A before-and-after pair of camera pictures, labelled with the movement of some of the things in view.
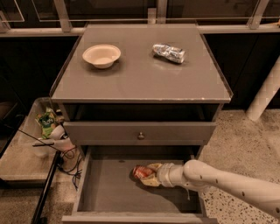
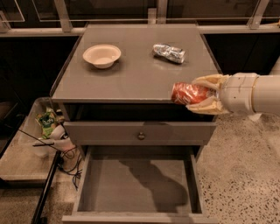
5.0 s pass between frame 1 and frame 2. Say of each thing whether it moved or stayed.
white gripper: moved
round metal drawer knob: stayed
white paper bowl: stayed
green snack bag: stayed
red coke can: moved
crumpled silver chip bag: stayed
